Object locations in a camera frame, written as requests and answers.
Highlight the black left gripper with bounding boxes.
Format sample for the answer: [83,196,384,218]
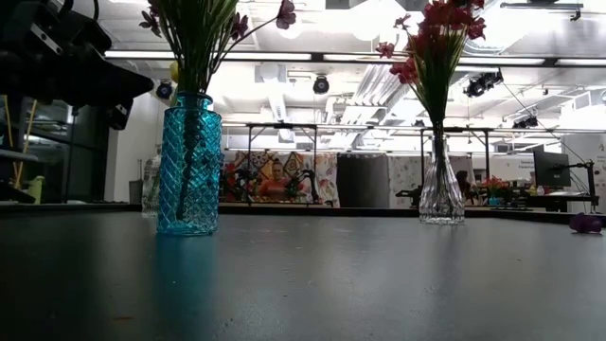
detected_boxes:
[27,0,155,108]

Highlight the blue plastic water bottle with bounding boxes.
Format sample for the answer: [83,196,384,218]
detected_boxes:
[155,92,223,237]

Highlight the red flower bunch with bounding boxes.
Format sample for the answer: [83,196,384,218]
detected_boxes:
[376,0,489,222]

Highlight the black monitor on arm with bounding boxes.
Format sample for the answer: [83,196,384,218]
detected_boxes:
[532,150,597,189]

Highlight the clear glass bottle vase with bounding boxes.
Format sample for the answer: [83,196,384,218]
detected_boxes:
[140,154,165,219]

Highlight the clear fluted glass vase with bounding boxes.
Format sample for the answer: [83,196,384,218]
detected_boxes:
[418,135,467,225]

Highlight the red background flowers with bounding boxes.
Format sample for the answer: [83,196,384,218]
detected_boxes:
[480,175,511,206]

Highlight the yellow rod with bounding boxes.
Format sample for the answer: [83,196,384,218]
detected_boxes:
[3,97,39,190]

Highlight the grey waste bin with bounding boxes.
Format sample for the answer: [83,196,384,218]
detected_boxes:
[128,178,144,205]

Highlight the pale green bottle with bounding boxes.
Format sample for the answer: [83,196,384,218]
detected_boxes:
[26,175,45,205]

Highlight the person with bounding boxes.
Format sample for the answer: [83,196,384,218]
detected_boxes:
[258,159,298,203]
[454,169,475,200]

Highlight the colourful quilt backdrop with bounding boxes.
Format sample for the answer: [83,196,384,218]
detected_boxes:
[222,150,340,206]

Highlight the dark grey curtain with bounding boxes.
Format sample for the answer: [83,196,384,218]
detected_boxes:
[335,153,390,209]

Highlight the black aluminium table frame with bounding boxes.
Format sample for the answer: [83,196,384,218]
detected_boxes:
[0,202,606,226]

